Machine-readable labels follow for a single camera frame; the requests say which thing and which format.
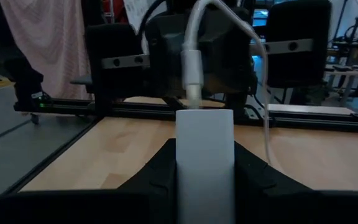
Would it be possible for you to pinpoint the lit computer monitor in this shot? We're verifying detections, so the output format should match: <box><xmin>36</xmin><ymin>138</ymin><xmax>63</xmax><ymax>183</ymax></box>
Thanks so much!
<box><xmin>252</xmin><ymin>8</ymin><xmax>269</xmax><ymax>28</ymax></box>

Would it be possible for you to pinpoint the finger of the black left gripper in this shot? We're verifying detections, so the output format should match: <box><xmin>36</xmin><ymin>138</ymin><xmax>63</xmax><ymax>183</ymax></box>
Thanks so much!
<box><xmin>198</xmin><ymin>21</ymin><xmax>259</xmax><ymax>101</ymax></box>
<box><xmin>149</xmin><ymin>21</ymin><xmax>186</xmax><ymax>98</ymax></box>

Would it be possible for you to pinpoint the white printed paper sheet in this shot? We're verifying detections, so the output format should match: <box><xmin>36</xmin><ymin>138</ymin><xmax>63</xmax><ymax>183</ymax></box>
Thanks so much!
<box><xmin>123</xmin><ymin>0</ymin><xmax>150</xmax><ymax>27</ymax></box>

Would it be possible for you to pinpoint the pale hanging cloth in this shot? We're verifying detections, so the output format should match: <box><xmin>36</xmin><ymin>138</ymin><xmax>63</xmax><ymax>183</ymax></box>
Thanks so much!
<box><xmin>0</xmin><ymin>0</ymin><xmax>91</xmax><ymax>100</ymax></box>

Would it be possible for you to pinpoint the black table frame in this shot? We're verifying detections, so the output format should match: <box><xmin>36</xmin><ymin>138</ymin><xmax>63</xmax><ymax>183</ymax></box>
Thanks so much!
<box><xmin>0</xmin><ymin>98</ymin><xmax>358</xmax><ymax>218</ymax></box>

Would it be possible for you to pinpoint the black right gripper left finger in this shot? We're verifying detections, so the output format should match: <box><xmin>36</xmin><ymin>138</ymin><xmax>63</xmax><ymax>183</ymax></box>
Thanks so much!
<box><xmin>0</xmin><ymin>138</ymin><xmax>178</xmax><ymax>224</ymax></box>

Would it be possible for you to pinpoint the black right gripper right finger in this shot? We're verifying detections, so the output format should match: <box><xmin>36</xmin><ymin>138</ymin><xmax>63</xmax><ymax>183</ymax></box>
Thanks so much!
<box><xmin>234</xmin><ymin>140</ymin><xmax>358</xmax><ymax>224</ymax></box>

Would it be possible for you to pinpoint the wooden desk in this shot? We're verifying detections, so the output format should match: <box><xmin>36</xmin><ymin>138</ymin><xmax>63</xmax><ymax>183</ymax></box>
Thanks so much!
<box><xmin>324</xmin><ymin>63</ymin><xmax>358</xmax><ymax>98</ymax></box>

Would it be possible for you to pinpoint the white USB cable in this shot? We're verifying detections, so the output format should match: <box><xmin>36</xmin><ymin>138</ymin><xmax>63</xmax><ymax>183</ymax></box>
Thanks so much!
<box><xmin>180</xmin><ymin>0</ymin><xmax>275</xmax><ymax>167</ymax></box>

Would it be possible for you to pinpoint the red hanging cloth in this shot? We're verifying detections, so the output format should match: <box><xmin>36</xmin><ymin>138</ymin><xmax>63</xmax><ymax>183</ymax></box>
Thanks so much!
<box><xmin>103</xmin><ymin>0</ymin><xmax>126</xmax><ymax>24</ymax></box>

